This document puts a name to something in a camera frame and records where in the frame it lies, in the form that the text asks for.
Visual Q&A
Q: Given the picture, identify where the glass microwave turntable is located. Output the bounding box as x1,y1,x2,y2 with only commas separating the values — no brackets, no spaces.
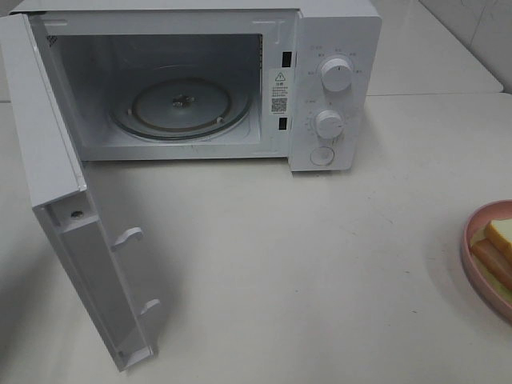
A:
110,77,253,142

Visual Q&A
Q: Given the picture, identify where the white warning label sticker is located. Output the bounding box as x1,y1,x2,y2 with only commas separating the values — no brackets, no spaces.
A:
268,67,294,116

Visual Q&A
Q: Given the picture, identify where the white timer knob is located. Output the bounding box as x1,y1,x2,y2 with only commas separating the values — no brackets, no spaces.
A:
313,110,346,139

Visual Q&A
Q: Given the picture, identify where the white bread slice top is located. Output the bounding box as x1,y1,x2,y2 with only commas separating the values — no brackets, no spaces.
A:
484,218,512,258

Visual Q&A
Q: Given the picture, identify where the white microwave oven body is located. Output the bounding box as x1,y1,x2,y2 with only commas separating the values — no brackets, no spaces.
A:
7,1,382,172

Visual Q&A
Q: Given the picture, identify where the white microwave door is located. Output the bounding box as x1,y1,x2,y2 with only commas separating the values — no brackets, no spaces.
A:
1,13,155,371

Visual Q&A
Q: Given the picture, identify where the round door release button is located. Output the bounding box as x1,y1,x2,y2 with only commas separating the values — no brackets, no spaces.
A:
310,146,334,166

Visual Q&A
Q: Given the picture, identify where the upper white power knob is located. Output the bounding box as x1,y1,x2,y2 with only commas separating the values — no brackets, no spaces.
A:
319,55,354,92

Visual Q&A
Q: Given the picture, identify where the pink round plate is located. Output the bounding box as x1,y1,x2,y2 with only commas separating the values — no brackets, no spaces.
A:
460,200,511,323

